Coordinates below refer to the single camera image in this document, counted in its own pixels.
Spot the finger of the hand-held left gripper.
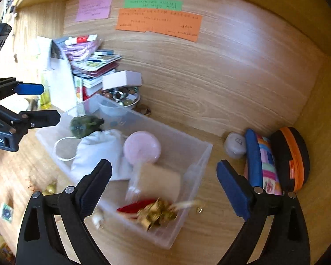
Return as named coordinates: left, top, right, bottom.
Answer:
left=0, top=79, right=45, bottom=101
left=11, top=110, right=61, bottom=132

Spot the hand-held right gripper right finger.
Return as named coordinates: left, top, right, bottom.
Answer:
left=216, top=159, right=311, bottom=265

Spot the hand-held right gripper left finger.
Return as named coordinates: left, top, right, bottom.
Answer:
left=17, top=159, right=113, bottom=265

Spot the white drawstring pouch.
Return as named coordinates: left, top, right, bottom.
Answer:
left=54, top=129, right=133, bottom=182

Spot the dark green trinket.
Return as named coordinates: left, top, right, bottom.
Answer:
left=70, top=115, right=104, bottom=139

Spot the clear plastic bin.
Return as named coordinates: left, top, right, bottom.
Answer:
left=35, top=94, right=213, bottom=249

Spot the red velvet pouch gold trim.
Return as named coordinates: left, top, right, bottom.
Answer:
left=117, top=197, right=205, bottom=231

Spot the pink round jar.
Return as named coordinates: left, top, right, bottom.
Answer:
left=124, top=132, right=162, bottom=164

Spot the wooden desktop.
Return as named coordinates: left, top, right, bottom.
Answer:
left=0, top=102, right=324, bottom=265

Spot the yellow liquid bottle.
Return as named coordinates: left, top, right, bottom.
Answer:
left=40, top=70, right=53, bottom=110

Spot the white paper bag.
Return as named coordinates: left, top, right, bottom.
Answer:
left=37, top=36, right=78, bottom=111

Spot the small white charm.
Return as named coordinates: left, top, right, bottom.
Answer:
left=92, top=212, right=105, bottom=229

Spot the blue zip pouch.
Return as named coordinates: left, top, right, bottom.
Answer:
left=243, top=128, right=282, bottom=196

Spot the white round earbud case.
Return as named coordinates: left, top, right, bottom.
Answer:
left=223, top=132, right=247, bottom=159

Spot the small gold bell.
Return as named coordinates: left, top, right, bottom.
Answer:
left=43, top=182, right=57, bottom=195

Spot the pink striped packet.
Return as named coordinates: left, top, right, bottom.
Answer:
left=61, top=35, right=102, bottom=62

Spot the black orange zip case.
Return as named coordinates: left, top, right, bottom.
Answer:
left=270, top=127, right=310, bottom=193

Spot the stack of booklets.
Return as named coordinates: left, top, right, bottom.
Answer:
left=72, top=49, right=123, bottom=101

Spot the small green chip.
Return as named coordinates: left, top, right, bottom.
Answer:
left=0, top=203, right=14, bottom=223

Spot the glass bowl of beads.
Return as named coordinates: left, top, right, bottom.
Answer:
left=99, top=86, right=141, bottom=116

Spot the white small box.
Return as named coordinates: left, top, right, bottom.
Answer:
left=102, top=70, right=142, bottom=90

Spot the pink sticky note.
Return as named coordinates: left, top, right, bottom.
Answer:
left=75, top=0, right=113, bottom=23

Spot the orange sticky note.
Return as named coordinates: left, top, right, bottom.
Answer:
left=116, top=8, right=203, bottom=43

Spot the green sticky note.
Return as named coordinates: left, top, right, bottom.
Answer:
left=124, top=0, right=183, bottom=11

